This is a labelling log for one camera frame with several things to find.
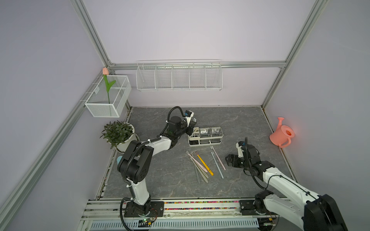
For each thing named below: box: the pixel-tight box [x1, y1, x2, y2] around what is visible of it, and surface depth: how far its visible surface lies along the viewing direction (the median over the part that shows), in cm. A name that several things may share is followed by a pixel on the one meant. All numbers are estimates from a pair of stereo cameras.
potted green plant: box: [99, 120, 140, 154], surface depth 86 cm
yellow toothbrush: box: [195, 151, 215, 177], surface depth 91 cm
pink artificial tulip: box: [102, 67, 117, 104], surface depth 87 cm
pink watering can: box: [269, 116, 295, 149], surface depth 95 cm
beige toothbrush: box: [185, 150, 208, 173], surface depth 90 cm
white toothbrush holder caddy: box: [187, 126, 225, 147], surface depth 98 cm
